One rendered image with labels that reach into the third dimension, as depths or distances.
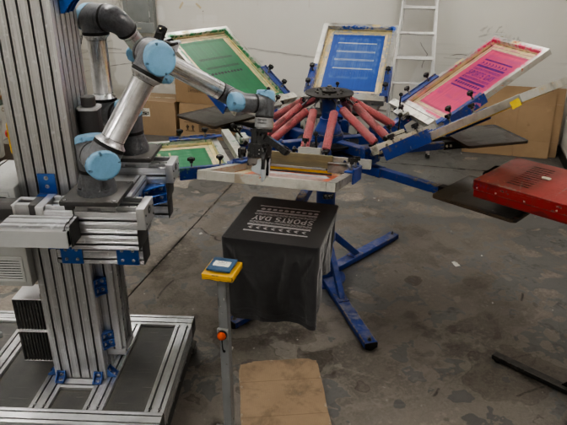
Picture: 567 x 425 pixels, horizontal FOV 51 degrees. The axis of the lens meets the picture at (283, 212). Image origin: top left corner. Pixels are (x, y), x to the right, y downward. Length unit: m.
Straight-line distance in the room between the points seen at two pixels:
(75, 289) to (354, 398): 1.49
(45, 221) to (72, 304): 0.59
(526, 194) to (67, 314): 2.16
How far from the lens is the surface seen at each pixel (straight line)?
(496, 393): 3.44
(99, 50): 2.83
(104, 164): 2.20
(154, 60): 2.16
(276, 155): 3.01
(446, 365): 3.55
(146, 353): 3.25
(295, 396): 3.21
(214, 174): 2.49
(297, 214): 2.88
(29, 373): 3.29
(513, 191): 2.95
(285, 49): 7.18
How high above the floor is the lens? 2.14
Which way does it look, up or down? 24 degrees down
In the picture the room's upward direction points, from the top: straight up
